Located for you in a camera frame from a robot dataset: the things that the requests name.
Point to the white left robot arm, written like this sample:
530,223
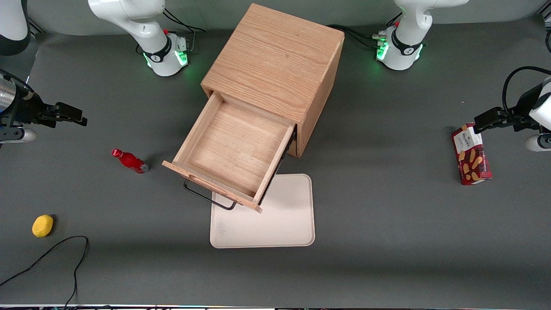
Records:
404,47

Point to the aluminium frame rail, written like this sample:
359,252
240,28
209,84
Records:
35,26
546,16

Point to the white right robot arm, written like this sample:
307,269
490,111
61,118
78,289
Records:
142,26

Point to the oak wooden drawer cabinet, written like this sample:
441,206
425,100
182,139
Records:
275,56

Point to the yellow lemon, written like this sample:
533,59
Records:
42,226

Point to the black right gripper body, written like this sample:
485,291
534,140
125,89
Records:
26,109

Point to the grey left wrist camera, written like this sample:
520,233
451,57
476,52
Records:
539,142

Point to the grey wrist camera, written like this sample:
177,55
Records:
539,142
21,135

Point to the red shortbread cookie box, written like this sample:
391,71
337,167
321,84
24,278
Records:
473,163

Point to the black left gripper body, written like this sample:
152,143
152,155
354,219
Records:
519,107

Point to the cream rectangular tray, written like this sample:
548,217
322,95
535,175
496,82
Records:
284,215

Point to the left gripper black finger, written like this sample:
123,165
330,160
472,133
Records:
490,119
499,128

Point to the small red bottle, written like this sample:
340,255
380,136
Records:
129,161

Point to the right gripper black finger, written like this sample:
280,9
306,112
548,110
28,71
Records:
73,123
69,113

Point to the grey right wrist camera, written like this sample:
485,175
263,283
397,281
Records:
21,135

